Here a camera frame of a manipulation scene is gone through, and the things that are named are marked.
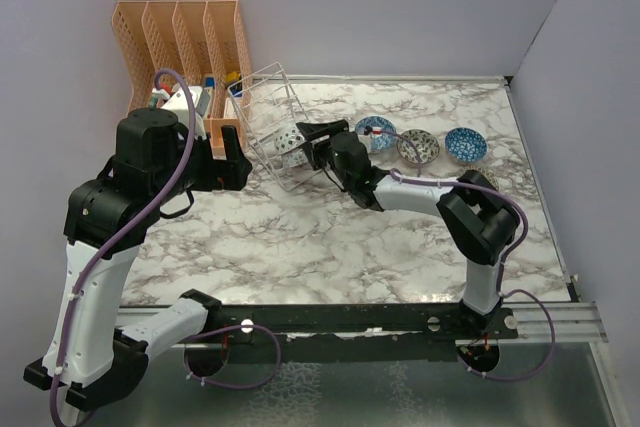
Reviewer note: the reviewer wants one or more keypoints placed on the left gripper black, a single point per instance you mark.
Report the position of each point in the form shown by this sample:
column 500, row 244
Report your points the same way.
column 229, row 173

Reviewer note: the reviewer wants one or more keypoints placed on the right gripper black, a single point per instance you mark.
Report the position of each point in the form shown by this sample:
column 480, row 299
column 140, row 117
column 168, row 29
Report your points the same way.
column 315, row 133

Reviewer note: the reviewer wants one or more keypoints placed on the black white patterned bowl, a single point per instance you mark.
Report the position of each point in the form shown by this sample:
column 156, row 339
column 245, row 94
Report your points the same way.
column 288, row 139

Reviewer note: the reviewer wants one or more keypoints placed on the white wire dish rack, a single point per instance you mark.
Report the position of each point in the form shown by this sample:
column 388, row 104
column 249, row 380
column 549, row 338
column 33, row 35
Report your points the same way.
column 264, row 102

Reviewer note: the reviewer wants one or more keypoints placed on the light blue patterned bowl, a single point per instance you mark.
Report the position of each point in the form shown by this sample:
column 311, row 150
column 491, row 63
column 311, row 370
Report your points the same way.
column 380, row 143

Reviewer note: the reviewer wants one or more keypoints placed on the brown patterned bowl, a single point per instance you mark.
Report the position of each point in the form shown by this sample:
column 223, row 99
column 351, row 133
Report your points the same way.
column 418, row 147

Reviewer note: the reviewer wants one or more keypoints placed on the pink patterned bowl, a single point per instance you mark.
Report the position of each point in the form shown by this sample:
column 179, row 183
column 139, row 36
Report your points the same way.
column 486, row 173

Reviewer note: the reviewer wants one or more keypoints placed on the red patterned white bowl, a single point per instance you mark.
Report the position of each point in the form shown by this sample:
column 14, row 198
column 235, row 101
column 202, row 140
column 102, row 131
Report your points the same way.
column 294, row 158

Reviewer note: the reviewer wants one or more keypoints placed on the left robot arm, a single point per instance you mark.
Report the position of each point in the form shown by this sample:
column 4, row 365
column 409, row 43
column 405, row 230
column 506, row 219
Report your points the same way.
column 157, row 157

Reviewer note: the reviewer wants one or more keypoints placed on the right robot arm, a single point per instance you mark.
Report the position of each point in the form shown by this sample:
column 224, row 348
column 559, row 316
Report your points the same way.
column 484, row 224

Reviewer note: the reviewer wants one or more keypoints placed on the orange plastic file organizer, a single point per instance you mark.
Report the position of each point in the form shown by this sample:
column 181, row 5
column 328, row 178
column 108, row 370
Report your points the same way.
column 199, row 39

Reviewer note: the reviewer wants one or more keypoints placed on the blue triangle patterned bowl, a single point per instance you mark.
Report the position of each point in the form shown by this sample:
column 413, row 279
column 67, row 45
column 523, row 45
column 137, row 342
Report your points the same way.
column 465, row 145

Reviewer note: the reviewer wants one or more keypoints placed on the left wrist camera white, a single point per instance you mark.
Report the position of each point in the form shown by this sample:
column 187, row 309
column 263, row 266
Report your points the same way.
column 177, row 102

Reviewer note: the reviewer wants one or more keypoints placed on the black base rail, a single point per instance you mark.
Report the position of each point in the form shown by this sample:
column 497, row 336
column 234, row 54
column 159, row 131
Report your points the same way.
column 338, row 333

